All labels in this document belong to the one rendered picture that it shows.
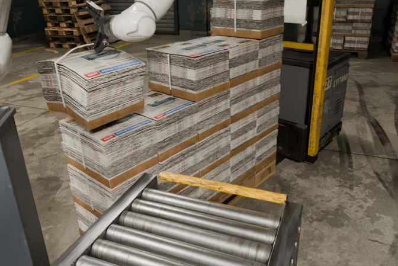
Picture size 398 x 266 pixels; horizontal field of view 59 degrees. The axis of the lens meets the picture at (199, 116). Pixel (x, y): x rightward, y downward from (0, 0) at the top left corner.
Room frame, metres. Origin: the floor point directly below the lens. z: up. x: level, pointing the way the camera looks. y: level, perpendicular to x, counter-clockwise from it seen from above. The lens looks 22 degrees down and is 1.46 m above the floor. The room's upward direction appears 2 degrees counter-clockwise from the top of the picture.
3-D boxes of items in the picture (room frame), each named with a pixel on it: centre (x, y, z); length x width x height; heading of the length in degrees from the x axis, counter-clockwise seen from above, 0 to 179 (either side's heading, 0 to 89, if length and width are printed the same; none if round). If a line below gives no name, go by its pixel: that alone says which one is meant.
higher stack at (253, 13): (2.39, -0.34, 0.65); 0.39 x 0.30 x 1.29; 48
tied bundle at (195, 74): (1.96, 0.05, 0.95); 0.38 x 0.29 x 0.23; 47
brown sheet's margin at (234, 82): (2.18, -0.15, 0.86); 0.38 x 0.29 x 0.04; 47
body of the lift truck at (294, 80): (2.99, -0.88, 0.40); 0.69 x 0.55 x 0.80; 48
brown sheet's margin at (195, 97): (1.95, 0.05, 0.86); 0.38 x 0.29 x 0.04; 47
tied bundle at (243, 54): (2.18, -0.15, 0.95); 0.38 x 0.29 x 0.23; 47
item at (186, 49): (1.97, 0.06, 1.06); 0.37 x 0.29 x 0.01; 47
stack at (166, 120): (1.86, 0.14, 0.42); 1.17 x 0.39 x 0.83; 138
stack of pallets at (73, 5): (8.21, 2.62, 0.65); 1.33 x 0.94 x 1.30; 161
